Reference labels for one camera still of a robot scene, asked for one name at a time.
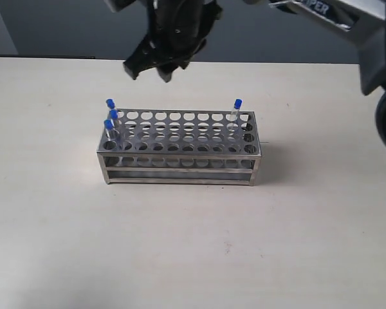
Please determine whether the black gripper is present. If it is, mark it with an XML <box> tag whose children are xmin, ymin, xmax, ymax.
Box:
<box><xmin>123</xmin><ymin>0</ymin><xmax>223</xmax><ymax>83</ymax></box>

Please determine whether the blue capped test tube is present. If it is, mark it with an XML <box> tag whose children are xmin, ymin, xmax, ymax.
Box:
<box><xmin>227</xmin><ymin>98</ymin><xmax>243</xmax><ymax>131</ymax></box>
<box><xmin>106</xmin><ymin>98</ymin><xmax>116</xmax><ymax>113</ymax></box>
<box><xmin>109</xmin><ymin>109</ymin><xmax>121</xmax><ymax>132</ymax></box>
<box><xmin>104</xmin><ymin>119</ymin><xmax>116</xmax><ymax>143</ymax></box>

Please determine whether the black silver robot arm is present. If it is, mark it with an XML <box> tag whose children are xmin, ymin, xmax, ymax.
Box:
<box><xmin>124</xmin><ymin>1</ymin><xmax>386</xmax><ymax>147</ymax></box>

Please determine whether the steel test tube rack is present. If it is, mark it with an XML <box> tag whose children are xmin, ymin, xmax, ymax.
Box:
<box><xmin>96</xmin><ymin>108</ymin><xmax>262</xmax><ymax>185</ymax></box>

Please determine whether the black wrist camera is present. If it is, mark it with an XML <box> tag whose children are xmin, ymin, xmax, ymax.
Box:
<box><xmin>104</xmin><ymin>0</ymin><xmax>136</xmax><ymax>13</ymax></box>

